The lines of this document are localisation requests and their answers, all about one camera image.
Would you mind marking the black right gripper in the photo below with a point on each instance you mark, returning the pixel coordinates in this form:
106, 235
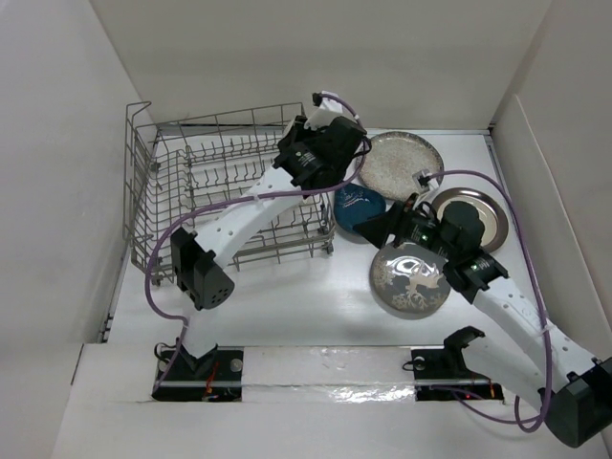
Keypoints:
395, 221

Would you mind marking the blue shell shaped dish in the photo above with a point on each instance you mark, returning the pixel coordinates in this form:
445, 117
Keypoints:
354, 204

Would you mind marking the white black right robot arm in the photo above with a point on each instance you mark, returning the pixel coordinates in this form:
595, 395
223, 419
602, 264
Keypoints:
568, 386

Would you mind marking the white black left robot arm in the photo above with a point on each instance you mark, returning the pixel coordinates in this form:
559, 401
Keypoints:
309, 162

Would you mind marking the grey tree pattern plate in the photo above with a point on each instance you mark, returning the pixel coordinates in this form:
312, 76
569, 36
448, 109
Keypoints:
409, 280

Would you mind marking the speckled beige round plate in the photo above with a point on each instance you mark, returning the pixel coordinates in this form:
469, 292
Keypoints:
394, 159

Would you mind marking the silver metal plate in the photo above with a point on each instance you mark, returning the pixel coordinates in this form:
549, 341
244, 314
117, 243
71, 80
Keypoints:
491, 214

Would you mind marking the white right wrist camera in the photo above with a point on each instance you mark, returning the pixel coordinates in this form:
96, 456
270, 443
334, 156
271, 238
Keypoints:
426, 186

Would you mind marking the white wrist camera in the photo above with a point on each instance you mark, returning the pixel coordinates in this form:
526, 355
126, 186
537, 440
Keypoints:
426, 186
327, 108

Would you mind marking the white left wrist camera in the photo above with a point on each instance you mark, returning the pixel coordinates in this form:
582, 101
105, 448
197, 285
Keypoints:
327, 108

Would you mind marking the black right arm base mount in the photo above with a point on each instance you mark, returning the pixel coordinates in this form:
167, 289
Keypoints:
441, 374

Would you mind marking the silver metal rail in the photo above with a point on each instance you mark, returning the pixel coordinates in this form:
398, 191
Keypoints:
223, 383

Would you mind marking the grey wire dish rack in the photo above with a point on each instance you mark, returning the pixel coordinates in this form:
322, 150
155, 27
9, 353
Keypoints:
176, 166

